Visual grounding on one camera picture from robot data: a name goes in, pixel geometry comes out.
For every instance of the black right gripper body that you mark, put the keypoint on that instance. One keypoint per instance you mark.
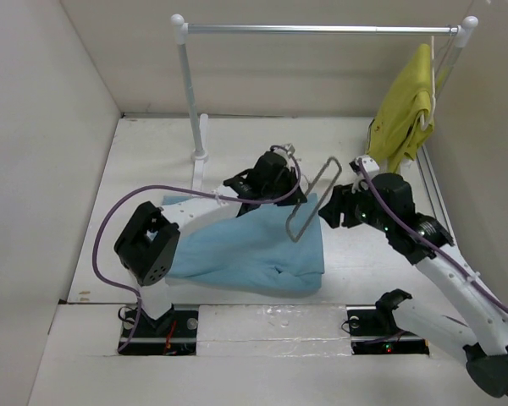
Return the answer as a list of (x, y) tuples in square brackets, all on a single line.
[(358, 207)]

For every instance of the silver metal hanger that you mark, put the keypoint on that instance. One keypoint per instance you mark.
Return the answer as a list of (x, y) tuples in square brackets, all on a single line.
[(295, 237)]

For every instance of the light blue trousers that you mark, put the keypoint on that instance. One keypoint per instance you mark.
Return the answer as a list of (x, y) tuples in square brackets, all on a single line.
[(253, 253)]

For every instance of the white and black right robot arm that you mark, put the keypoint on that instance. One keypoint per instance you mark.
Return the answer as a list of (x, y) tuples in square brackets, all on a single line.
[(480, 342)]

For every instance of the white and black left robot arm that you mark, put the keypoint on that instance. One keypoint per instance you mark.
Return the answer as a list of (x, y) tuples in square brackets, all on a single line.
[(146, 247)]

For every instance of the white plastic hanger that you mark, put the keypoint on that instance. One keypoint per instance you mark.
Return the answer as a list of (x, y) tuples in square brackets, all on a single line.
[(426, 120)]

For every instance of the yellow-green garment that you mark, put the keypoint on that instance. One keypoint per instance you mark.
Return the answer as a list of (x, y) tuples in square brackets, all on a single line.
[(394, 135)]

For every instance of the silver and white clothes rack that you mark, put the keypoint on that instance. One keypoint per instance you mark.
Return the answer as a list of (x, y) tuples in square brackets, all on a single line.
[(292, 70)]

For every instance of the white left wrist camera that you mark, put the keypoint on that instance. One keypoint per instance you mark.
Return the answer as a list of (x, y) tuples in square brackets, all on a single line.
[(287, 151)]

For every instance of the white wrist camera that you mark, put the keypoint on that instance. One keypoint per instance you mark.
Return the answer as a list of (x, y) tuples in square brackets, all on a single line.
[(363, 167), (287, 151)]

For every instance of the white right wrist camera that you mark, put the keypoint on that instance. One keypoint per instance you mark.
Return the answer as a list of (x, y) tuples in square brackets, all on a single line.
[(363, 167)]

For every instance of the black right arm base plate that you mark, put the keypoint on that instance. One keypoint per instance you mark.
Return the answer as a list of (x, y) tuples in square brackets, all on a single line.
[(373, 330)]

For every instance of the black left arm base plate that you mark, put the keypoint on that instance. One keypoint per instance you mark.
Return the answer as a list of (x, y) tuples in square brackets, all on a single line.
[(173, 334)]

